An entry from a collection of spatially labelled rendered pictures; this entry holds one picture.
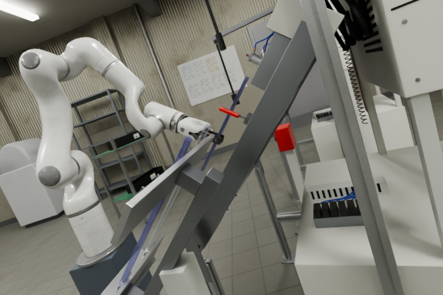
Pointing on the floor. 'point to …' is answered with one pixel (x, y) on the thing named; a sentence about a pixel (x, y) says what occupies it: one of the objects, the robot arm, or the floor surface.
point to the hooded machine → (28, 185)
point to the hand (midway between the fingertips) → (217, 138)
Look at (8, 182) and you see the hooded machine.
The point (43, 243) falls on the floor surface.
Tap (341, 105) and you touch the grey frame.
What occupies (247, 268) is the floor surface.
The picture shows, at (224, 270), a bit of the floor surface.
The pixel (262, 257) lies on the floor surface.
